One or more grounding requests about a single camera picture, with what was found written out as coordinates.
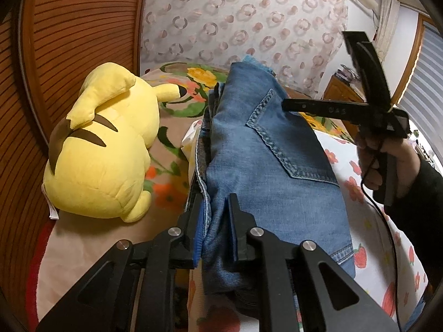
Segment cream side curtain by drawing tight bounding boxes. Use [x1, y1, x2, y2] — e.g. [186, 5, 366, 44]
[373, 0, 401, 62]

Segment grey window blind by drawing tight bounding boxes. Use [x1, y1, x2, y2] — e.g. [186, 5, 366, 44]
[400, 22, 443, 160]

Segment patterned sheer curtain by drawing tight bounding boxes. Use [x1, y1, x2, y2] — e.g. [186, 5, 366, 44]
[140, 0, 348, 96]

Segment white strawberry print quilt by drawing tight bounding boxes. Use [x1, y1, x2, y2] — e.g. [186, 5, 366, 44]
[188, 131, 428, 331]

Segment wooden sideboard cabinet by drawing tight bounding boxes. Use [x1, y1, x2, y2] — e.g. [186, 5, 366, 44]
[322, 73, 368, 139]

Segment yellow Pikachu plush toy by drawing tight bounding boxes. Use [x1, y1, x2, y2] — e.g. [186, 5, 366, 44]
[41, 62, 187, 223]

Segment blue denim pants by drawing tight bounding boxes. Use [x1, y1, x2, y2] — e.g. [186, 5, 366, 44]
[195, 56, 355, 317]

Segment colourful floral blanket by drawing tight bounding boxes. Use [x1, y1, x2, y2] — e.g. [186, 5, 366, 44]
[36, 61, 351, 322]

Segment right hand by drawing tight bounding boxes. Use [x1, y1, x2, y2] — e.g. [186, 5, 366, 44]
[355, 133, 421, 198]

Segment black sleeved right forearm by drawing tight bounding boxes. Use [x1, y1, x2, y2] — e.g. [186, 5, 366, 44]
[385, 160, 443, 287]

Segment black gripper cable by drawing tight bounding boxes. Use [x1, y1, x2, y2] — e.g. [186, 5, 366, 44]
[360, 138, 404, 332]

